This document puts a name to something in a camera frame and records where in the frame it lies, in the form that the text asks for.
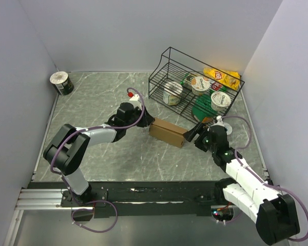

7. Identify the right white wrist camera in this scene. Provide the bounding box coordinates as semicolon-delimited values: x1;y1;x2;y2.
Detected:
212;116;225;127

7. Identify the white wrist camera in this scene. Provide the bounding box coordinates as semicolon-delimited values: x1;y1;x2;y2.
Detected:
212;116;225;127
128;92;142;108

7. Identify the black wire basket rack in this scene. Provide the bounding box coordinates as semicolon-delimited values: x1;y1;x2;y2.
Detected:
148;47;245;125

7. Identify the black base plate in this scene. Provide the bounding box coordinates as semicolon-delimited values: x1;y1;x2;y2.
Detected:
28;180;274;221

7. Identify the yogurt cup lower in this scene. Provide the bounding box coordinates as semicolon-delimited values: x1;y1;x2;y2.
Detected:
211;91;232;112

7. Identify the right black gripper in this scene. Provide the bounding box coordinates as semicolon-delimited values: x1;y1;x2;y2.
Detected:
183;121;217;153

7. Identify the brown cardboard box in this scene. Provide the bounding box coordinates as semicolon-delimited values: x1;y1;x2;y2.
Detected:
149;117;187;148

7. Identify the red green snack packet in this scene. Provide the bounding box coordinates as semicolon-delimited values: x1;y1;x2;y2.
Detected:
182;73;229;93

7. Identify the yogurt cup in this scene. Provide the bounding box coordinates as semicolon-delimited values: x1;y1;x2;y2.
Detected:
211;91;232;112
190;76;210;96

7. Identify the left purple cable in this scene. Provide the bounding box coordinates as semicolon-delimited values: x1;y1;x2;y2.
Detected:
50;87;146;233

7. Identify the purple cable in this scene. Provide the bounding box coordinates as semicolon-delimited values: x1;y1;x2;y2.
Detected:
214;115;308;242
50;87;146;233

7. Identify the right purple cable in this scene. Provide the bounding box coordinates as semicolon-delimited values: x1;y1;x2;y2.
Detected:
214;115;308;242

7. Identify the yogurt cup upper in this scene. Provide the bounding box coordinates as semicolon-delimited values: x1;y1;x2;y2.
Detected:
190;76;210;96

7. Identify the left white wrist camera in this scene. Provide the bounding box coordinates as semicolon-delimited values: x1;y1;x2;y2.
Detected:
128;92;142;108

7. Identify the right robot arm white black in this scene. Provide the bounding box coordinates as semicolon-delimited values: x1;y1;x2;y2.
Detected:
183;120;300;245

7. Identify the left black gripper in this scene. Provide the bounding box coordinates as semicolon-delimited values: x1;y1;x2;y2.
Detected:
125;106;155;129

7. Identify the small blue white cup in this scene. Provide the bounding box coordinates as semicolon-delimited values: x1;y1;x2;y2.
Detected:
224;123;233;135

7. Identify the green snack package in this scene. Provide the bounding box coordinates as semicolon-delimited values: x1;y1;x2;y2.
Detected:
191;95;214;124

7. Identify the wrapped toilet paper roll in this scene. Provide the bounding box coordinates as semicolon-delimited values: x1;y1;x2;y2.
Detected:
163;81;183;106

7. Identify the aluminium rail frame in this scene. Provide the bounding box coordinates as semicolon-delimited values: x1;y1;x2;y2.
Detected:
2;185;298;246

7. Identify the black chip can white lid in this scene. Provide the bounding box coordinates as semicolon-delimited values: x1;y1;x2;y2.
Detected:
49;71;74;95

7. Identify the yellow chips bag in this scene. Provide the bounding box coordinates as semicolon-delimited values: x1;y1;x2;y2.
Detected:
203;68;240;90

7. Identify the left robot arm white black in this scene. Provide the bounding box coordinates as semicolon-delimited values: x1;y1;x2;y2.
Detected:
43;102;155;206

